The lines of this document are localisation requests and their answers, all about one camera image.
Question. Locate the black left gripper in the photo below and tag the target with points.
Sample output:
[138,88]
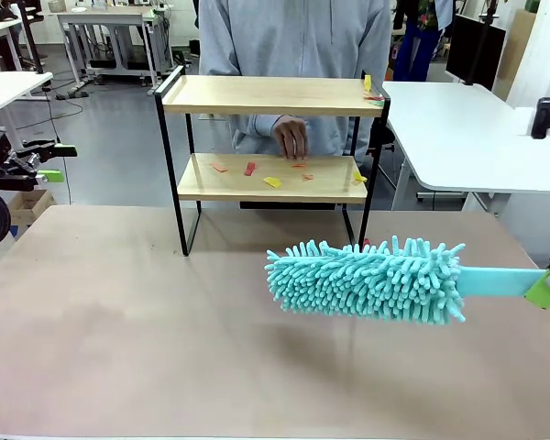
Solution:
[9,172]

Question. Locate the teal microfibre duster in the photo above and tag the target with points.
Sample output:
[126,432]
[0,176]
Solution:
[371,284]

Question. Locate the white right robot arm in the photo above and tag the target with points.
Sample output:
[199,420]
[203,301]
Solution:
[524,121]

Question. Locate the person's right forearm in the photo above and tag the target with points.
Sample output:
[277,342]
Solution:
[266,123]

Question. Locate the person's right hand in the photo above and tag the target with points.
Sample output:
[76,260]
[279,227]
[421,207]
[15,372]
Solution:
[293,137]

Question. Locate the brown cardboard box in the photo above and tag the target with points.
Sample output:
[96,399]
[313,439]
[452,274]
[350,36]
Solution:
[29,206]

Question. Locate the white desk with white legs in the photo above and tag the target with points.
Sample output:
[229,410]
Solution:
[9,87]

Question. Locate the black pole stand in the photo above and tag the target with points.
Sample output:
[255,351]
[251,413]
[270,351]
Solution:
[29,32]

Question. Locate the grey metal workbench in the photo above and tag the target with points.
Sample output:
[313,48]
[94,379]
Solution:
[101,18]

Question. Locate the white desk with rounded corner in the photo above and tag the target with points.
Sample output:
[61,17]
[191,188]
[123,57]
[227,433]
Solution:
[463,137]

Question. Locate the yellow paper scrap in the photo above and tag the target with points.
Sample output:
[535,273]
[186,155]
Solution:
[359,179]
[368,83]
[273,182]

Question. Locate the black office chair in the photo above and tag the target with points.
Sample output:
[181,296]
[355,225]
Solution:
[381,137]

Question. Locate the green paper scrap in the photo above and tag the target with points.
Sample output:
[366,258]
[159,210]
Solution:
[377,103]

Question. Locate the black computer monitor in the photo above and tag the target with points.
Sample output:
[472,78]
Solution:
[474,46]

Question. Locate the person in grey hoodie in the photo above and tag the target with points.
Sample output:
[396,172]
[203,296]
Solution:
[293,36]

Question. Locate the person in blue trousers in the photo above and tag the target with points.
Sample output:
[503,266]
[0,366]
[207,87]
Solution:
[417,46]

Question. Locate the wooden shelf with black frame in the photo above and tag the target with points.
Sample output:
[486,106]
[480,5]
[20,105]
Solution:
[266,96]

